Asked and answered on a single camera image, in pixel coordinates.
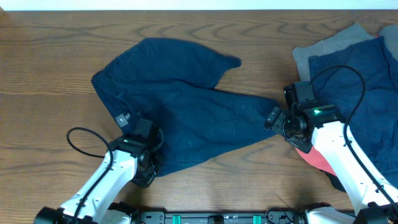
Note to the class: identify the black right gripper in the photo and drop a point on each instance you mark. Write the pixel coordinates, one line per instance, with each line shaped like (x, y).
(283, 115)

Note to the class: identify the red garment on pile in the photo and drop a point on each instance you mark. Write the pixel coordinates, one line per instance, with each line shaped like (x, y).
(316, 159)

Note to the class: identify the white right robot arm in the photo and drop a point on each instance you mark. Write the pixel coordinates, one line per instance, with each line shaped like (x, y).
(322, 128)

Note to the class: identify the navy blue garment on pile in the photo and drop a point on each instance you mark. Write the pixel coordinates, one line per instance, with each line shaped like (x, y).
(361, 81)

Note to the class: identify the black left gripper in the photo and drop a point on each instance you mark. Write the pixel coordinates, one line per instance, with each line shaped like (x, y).
(150, 173)

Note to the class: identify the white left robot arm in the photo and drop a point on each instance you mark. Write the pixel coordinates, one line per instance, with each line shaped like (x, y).
(130, 158)

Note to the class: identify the black garment under pile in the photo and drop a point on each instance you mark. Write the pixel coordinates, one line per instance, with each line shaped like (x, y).
(335, 182)

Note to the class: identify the grey garment on pile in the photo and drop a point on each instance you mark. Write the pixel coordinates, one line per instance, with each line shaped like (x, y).
(349, 36)

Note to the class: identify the dark navy blue shorts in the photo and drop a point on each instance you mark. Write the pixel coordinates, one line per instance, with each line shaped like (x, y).
(173, 83)

